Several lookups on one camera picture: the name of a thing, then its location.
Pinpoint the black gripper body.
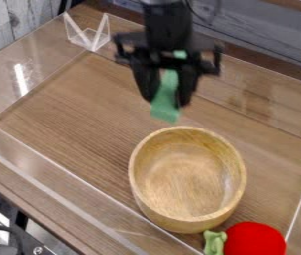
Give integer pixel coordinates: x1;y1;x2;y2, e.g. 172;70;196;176
112;3;226;77

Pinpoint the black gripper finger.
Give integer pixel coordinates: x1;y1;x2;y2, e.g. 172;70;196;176
131;62;160;102
176;65;199;108

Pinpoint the green rectangular block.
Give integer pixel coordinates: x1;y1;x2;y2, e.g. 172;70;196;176
150;49;188;125

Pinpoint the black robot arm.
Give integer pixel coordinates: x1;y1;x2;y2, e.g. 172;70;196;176
113;0;223;109

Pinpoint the brown wooden bowl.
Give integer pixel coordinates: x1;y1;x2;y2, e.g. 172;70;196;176
128;126;246;234

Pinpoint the small green toy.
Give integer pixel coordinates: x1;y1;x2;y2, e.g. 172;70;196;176
203;230;227;255

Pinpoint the red plush ball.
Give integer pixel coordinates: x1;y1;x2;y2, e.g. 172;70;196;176
223;222;287;255

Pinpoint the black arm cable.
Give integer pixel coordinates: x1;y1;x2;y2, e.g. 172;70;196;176
183;0;223;26

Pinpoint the clear acrylic corner bracket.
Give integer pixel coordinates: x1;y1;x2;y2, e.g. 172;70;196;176
63;13;111;52

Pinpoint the clear acrylic tray wall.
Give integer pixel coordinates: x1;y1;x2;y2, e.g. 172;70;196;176
0;129;202;255

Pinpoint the black table frame bracket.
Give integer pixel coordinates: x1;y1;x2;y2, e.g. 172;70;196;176
0;213;56;255

